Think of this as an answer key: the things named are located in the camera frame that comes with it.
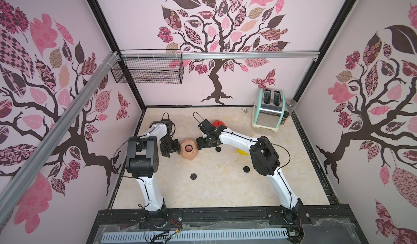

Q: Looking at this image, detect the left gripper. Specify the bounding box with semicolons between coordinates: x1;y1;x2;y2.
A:
161;135;182;157

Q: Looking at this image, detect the red piggy bank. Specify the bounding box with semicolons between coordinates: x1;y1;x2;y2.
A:
212;120;226;128

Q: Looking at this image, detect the peach piggy bank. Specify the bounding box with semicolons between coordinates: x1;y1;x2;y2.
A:
180;139;198;160

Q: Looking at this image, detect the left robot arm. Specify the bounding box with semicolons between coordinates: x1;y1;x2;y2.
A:
126;118;180;213

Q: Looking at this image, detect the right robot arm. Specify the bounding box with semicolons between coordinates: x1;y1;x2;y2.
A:
196;120;304;220

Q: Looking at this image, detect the yellow piggy bank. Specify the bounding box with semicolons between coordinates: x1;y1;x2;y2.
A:
237;149;249;156

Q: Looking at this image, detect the mint chrome toaster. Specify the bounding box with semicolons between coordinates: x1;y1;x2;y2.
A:
251;88;286;132

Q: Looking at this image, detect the glass jar behind toaster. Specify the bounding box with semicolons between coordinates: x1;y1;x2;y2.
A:
281;99;297;125

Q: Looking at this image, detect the black wire basket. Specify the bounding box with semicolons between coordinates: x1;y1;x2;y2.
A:
111;48;185;84

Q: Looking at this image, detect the back aluminium rail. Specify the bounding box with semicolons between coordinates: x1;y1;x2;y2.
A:
121;51;320;60

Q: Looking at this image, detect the aluminium rail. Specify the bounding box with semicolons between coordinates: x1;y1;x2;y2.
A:
1;51;119;224
121;51;320;60

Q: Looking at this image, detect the left aluminium rail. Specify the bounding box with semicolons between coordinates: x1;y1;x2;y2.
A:
1;51;119;224

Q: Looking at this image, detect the white slotted cable duct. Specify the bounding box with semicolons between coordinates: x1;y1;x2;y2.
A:
98;228;289;244

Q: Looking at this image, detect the black base frame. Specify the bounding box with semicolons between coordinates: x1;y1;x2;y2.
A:
87;204;367;244

